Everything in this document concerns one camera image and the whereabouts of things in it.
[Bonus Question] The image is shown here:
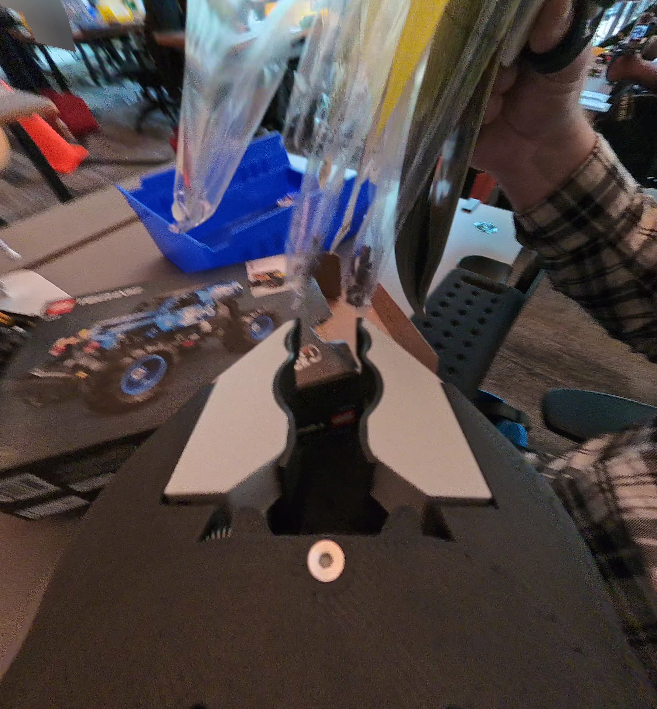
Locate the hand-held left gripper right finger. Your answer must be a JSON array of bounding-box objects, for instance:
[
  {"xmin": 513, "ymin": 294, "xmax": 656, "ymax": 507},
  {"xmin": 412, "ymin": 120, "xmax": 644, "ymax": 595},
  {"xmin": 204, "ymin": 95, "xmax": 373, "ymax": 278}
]
[{"xmin": 356, "ymin": 318, "xmax": 495, "ymax": 506}]

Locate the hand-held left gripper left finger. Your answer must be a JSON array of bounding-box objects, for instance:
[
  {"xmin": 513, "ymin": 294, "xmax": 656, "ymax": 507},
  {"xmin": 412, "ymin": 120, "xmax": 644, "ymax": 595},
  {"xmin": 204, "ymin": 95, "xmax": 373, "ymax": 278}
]
[{"xmin": 164, "ymin": 320, "xmax": 301, "ymax": 505}]

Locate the dark toy box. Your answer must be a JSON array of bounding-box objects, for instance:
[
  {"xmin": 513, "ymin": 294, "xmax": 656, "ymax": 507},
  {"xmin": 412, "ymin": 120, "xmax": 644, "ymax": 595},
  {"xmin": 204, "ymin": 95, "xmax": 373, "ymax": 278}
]
[{"xmin": 0, "ymin": 249, "xmax": 441, "ymax": 523}]

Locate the yellow paper note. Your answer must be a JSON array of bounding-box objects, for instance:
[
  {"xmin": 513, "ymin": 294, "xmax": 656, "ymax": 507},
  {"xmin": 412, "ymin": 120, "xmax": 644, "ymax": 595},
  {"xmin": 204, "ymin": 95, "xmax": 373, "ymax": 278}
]
[{"xmin": 377, "ymin": 0, "xmax": 452, "ymax": 136}]

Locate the white booklet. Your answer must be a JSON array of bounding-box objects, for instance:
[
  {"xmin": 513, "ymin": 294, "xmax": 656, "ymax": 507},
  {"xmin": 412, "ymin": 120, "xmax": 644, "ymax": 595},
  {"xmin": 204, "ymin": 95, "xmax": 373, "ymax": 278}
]
[{"xmin": 394, "ymin": 0, "xmax": 531, "ymax": 314}]

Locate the blue storage bin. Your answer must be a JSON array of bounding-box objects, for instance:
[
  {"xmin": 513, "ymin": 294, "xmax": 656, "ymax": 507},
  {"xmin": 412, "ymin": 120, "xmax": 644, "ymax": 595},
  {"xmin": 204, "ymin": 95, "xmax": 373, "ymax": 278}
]
[{"xmin": 117, "ymin": 132, "xmax": 377, "ymax": 274}]

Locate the shiny clear plastic bag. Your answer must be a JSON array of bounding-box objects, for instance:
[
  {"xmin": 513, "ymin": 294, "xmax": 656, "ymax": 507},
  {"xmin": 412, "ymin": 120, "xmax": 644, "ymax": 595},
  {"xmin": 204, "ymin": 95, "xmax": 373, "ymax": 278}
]
[{"xmin": 169, "ymin": 0, "xmax": 302, "ymax": 234}]

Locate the person's right forearm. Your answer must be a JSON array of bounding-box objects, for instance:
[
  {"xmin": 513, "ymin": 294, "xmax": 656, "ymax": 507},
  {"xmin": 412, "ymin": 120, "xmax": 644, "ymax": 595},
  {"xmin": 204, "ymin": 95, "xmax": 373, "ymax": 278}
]
[{"xmin": 513, "ymin": 136, "xmax": 657, "ymax": 365}]

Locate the grey desk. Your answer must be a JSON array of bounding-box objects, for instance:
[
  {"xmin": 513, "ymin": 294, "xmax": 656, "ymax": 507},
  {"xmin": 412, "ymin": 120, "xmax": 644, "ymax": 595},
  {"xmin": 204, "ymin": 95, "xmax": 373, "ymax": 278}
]
[{"xmin": 0, "ymin": 185, "xmax": 528, "ymax": 699}]

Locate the person's right hand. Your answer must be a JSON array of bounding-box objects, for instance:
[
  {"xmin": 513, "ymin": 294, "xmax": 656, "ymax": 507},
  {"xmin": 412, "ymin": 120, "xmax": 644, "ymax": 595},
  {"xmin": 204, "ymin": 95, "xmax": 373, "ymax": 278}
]
[{"xmin": 471, "ymin": 0, "xmax": 599, "ymax": 212}]

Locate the black perforated chair armrest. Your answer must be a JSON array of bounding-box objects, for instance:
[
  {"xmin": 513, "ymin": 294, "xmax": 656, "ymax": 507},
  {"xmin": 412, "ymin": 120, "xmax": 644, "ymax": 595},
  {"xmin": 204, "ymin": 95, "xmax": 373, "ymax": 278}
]
[{"xmin": 410, "ymin": 255, "xmax": 530, "ymax": 401}]

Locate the grey chair seat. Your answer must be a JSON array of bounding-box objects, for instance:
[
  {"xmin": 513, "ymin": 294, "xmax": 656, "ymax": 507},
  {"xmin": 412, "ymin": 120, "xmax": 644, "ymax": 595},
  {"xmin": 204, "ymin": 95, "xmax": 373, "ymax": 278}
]
[{"xmin": 540, "ymin": 388, "xmax": 657, "ymax": 442}]

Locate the person's plaid shirt torso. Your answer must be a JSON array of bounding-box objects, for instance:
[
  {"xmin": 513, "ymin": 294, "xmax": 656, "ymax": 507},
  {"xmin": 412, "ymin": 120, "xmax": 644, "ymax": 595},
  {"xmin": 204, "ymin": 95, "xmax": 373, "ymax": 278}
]
[{"xmin": 527, "ymin": 388, "xmax": 657, "ymax": 671}]

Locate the white book stand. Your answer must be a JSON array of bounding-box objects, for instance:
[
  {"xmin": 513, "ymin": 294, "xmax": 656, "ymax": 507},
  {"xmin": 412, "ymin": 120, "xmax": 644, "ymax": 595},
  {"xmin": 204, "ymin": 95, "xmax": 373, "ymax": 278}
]
[{"xmin": 0, "ymin": 213, "xmax": 75, "ymax": 320}]

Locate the orange traffic cone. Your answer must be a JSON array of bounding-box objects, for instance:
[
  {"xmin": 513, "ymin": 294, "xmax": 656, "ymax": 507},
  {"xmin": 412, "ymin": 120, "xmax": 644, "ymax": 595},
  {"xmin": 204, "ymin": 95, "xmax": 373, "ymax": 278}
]
[{"xmin": 0, "ymin": 52, "xmax": 89, "ymax": 175}]

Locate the red cloth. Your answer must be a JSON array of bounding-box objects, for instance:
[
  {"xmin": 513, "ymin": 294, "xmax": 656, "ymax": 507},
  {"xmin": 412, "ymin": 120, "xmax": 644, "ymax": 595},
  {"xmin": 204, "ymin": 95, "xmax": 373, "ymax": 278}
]
[{"xmin": 45, "ymin": 90, "xmax": 100, "ymax": 137}]

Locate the blue strapped bag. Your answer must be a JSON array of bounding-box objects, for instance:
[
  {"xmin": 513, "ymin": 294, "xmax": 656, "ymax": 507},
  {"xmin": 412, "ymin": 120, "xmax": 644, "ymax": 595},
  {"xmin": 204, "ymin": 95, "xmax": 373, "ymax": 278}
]
[{"xmin": 477, "ymin": 389, "xmax": 532, "ymax": 451}]

